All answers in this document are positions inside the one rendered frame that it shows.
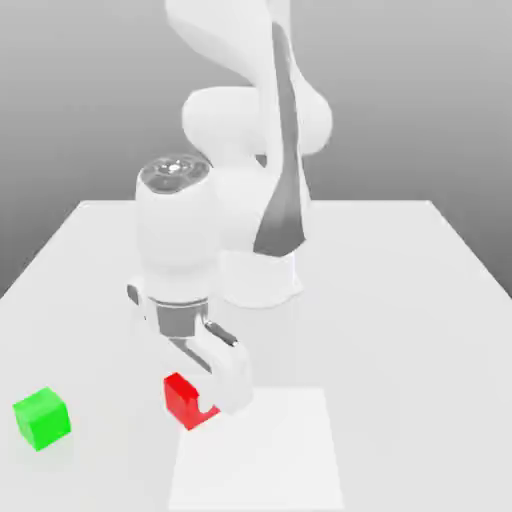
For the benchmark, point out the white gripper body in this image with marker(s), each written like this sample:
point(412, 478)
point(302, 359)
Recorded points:
point(232, 376)

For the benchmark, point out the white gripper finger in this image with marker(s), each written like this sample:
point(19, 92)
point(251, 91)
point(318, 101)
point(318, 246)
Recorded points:
point(208, 398)

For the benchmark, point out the small red cube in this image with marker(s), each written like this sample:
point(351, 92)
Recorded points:
point(180, 400)

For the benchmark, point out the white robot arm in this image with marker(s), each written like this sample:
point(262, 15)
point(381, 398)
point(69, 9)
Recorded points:
point(176, 240)

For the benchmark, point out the small green cube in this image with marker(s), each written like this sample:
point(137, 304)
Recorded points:
point(42, 418)

